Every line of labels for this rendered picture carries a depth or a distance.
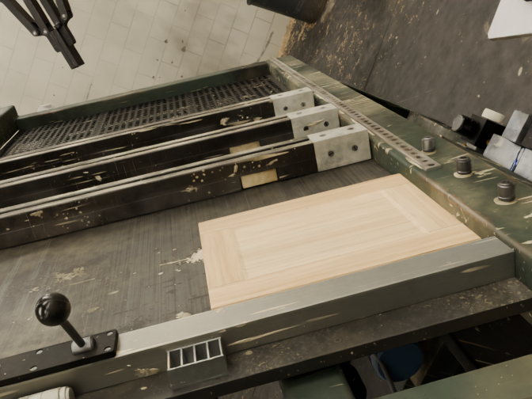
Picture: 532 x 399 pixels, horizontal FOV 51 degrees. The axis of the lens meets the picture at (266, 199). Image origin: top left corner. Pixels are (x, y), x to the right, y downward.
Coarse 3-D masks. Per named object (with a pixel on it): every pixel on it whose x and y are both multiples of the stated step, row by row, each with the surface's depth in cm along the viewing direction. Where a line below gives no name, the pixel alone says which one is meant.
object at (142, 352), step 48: (480, 240) 78; (336, 288) 74; (384, 288) 73; (432, 288) 74; (144, 336) 72; (192, 336) 70; (240, 336) 72; (288, 336) 73; (48, 384) 69; (96, 384) 70
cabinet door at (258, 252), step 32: (352, 192) 107; (384, 192) 105; (416, 192) 102; (224, 224) 105; (256, 224) 103; (288, 224) 100; (320, 224) 98; (352, 224) 96; (384, 224) 93; (416, 224) 91; (448, 224) 89; (224, 256) 93; (256, 256) 92; (288, 256) 90; (320, 256) 88; (352, 256) 85; (384, 256) 83; (224, 288) 84; (256, 288) 82; (288, 288) 80
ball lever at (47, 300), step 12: (48, 300) 62; (60, 300) 62; (36, 312) 62; (48, 312) 61; (60, 312) 62; (48, 324) 62; (60, 324) 63; (72, 336) 68; (72, 348) 70; (84, 348) 70
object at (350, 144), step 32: (352, 128) 126; (224, 160) 125; (256, 160) 122; (288, 160) 123; (320, 160) 125; (352, 160) 126; (96, 192) 120; (128, 192) 120; (160, 192) 121; (192, 192) 122; (224, 192) 123; (0, 224) 118; (32, 224) 119; (64, 224) 120; (96, 224) 121
